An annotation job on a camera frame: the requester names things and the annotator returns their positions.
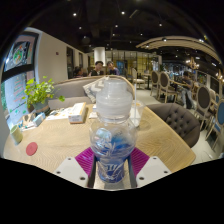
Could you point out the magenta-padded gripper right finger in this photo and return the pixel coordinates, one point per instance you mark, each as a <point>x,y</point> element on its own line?
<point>151,168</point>

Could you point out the grey tufted armchair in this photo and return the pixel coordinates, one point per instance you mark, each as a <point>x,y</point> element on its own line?
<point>176,121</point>

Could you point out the person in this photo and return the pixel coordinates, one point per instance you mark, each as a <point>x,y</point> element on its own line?
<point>186,88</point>
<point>97,69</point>
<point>79,72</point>
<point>113,68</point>

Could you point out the window with festive stickers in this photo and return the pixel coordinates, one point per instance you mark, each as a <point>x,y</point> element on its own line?
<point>18,83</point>

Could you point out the green potted plant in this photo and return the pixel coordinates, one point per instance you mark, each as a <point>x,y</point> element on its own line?
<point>39,93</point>

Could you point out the clear drinking glass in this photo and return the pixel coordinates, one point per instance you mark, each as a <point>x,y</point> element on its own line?
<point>139,113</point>

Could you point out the group of ceiling lights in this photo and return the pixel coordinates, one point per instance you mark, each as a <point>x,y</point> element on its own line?
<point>122,13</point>

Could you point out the flat round red coaster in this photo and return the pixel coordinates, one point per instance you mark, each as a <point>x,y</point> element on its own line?
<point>31,149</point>

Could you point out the grey chevron cushion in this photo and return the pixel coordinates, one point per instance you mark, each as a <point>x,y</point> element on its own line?
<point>93,90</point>

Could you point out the grey upholstered bench sofa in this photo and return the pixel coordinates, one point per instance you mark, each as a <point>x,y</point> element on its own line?
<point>68,90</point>

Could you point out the clear blue-labelled drink bottle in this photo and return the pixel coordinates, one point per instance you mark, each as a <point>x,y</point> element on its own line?
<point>113,140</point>

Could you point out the group of dining chairs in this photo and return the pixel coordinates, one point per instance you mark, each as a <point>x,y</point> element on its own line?
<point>203,100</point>

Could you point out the small light blue box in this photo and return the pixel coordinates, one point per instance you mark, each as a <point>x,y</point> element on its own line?
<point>39,119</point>

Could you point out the white printed leaflet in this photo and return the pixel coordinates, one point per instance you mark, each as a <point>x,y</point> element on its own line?
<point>58,114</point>

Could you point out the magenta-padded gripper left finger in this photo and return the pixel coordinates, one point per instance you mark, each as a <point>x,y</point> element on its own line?
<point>71,168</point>

